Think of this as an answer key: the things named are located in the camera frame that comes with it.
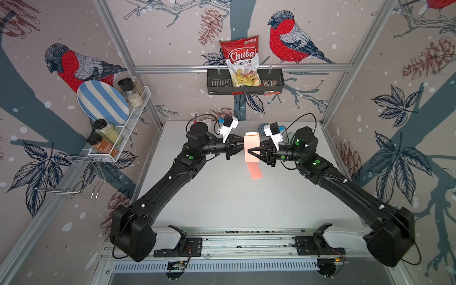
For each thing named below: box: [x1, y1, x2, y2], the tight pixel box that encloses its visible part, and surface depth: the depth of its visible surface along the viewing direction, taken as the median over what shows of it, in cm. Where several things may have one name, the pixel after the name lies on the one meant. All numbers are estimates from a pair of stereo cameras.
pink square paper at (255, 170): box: [247, 162, 264, 180], surface depth 99 cm
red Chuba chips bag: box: [219, 35, 262, 87], surface depth 83 cm
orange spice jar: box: [86, 133, 120, 160], surface depth 63 cm
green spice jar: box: [92, 118, 124, 146], surface depth 67 cm
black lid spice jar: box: [117, 77, 144, 108], surface depth 82 cm
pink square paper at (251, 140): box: [244, 131, 261, 163], surface depth 63 cm
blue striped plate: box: [76, 80, 131, 126], surface depth 73 cm
